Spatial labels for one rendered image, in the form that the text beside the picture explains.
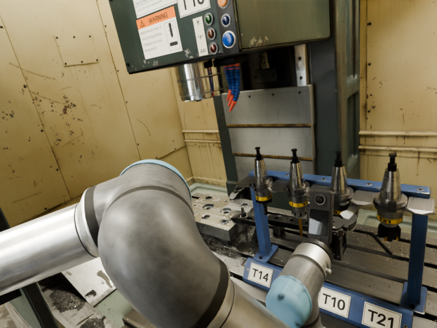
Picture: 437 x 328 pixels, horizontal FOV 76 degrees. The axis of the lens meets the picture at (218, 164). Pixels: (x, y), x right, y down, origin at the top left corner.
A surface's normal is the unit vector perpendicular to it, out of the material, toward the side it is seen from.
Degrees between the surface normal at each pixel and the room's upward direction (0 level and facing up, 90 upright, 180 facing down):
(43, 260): 88
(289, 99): 90
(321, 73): 90
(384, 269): 0
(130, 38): 90
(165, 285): 67
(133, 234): 44
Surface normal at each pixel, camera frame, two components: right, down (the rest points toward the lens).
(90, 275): 0.17, -0.81
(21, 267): 0.17, 0.28
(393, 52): -0.59, 0.36
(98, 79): 0.79, 0.07
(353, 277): -0.17, -0.93
